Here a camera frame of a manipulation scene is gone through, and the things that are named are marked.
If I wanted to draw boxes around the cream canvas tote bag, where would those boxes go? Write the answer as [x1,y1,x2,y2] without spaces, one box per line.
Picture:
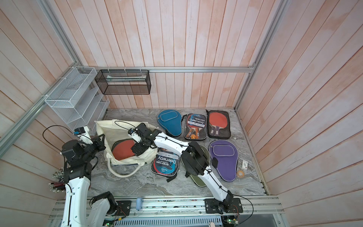
[95,119,158,178]

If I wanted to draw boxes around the black red paddle set case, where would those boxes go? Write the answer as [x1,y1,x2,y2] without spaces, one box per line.
[112,139,135,161]

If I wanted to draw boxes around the teal paddle cover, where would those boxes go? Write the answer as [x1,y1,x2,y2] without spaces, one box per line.
[157,109,182,137]

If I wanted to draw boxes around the Deerway paddle set clear case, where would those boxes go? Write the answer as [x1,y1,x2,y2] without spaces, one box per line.
[184,113,208,141]

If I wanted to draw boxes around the green paddle cover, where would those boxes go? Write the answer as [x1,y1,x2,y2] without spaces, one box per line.
[185,145,210,187]

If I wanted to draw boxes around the red paddle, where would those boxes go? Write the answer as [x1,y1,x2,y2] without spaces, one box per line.
[207,110,231,140]

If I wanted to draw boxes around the purple paddle cover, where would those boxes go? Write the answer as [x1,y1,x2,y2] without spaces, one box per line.
[209,140,238,182]

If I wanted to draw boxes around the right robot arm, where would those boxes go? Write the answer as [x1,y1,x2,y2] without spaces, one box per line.
[128,123,233,211]

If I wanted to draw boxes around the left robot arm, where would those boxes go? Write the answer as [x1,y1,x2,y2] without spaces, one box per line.
[61,134,105,227]

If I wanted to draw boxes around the small white card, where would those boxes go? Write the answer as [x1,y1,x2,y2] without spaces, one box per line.
[242,160,248,170]

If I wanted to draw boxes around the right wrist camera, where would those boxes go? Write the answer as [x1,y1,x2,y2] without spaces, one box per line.
[128,128,142,143]

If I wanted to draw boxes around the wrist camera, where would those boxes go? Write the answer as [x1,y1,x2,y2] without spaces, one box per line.
[128,128,142,143]
[74,126,93,144]

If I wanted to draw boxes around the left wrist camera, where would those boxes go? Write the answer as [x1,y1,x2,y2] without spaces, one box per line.
[74,126,93,144]

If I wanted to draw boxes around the white wire mesh shelf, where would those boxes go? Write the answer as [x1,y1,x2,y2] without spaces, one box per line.
[45,67,110,136]

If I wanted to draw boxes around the black mesh wall basket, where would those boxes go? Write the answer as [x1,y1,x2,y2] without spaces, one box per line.
[95,69,151,95]

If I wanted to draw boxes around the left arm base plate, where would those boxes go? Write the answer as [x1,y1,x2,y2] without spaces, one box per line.
[106,200,131,216]

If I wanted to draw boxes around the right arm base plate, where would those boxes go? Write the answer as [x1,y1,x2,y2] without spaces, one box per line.
[204,198,243,214]

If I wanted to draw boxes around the aluminium front rail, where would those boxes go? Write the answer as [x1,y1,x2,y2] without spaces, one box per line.
[49,196,289,227]

